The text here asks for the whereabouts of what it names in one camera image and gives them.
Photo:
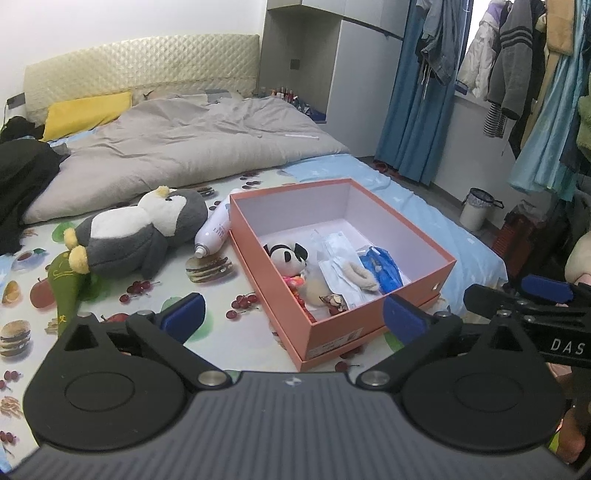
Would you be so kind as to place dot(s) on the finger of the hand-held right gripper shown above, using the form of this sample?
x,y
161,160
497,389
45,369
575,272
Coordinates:
x,y
547,288
485,297

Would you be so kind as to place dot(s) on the yellow pillow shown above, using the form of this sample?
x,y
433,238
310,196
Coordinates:
x,y
83,115

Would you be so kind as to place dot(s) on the grey penguin plush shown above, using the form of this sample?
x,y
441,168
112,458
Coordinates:
x,y
120,249

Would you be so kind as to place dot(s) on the cream fuzzy scrunchie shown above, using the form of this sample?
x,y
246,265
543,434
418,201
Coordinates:
x,y
364,277

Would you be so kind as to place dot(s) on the small panda plush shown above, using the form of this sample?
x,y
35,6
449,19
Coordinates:
x,y
286,261

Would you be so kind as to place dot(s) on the clear plastic bag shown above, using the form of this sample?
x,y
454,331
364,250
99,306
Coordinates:
x,y
337,244

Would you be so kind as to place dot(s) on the light blue face mask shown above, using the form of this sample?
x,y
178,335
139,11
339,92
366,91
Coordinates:
x,y
351,297

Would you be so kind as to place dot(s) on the red crate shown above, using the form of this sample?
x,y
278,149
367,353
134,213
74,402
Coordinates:
x,y
517,240

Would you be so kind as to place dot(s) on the white trash bin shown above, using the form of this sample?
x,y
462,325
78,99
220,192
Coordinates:
x,y
478,212

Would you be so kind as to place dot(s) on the beige cloth bundle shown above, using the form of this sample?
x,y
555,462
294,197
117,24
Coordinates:
x,y
577,258

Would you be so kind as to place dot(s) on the red brown snack packet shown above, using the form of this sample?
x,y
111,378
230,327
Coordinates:
x,y
334,302

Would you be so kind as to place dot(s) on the grey duvet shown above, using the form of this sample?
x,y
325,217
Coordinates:
x,y
184,147

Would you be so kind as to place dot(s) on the orange cardboard box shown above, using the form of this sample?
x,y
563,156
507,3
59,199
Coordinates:
x,y
369,318

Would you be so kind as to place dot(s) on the cream quilted bed headboard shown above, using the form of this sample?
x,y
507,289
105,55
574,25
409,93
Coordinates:
x,y
138,64

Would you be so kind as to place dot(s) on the black white striped top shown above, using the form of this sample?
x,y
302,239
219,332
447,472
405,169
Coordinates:
x,y
495,120

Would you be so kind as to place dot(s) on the hanging white puffer jacket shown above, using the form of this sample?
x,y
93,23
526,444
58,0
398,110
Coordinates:
x,y
480,60

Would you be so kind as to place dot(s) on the hanging beige coat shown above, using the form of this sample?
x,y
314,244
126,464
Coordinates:
x,y
561,27

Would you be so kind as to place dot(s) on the black jacket pile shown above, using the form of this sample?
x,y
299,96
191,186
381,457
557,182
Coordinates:
x,y
23,194

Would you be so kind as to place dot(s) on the white spray bottle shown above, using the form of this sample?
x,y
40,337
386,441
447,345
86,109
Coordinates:
x,y
214,230

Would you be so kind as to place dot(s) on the green plush toy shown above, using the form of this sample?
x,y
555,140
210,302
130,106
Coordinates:
x,y
64,290

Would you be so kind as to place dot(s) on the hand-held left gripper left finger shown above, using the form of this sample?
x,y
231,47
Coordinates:
x,y
184,316

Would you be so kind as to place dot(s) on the white wardrobe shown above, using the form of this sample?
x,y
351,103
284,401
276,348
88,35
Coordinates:
x,y
360,69

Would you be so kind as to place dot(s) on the blue snack packet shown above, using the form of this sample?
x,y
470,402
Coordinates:
x,y
383,270

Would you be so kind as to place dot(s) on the red slipper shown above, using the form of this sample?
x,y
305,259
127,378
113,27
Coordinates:
x,y
381,166

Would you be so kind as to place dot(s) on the grey wall switch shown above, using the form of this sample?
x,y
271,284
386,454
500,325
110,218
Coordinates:
x,y
295,63

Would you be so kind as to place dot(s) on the small black garment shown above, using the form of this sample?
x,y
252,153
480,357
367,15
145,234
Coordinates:
x,y
18,129

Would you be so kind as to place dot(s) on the row of cosmetic bottles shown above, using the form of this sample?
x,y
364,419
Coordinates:
x,y
286,92

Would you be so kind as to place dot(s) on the hanging green garment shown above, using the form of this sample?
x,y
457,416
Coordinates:
x,y
584,120

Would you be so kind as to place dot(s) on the hanging denim jacket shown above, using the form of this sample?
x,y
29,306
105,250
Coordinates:
x,y
443,41

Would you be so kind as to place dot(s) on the red foil packet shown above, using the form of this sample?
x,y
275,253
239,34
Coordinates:
x,y
301,303

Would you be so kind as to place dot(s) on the hanging teal dress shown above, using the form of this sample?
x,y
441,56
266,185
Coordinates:
x,y
549,138

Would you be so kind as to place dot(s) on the blue curtain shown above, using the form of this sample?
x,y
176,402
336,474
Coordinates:
x,y
406,115

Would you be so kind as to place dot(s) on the grey blue pillow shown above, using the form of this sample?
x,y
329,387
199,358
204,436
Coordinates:
x,y
221,96

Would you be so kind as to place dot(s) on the hanging grey striped sweater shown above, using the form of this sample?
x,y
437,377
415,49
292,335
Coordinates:
x,y
517,55

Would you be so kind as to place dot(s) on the cream fluffy pompom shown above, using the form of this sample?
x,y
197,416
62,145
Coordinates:
x,y
316,288

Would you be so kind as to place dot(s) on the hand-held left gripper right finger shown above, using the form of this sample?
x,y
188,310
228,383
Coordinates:
x,y
404,318

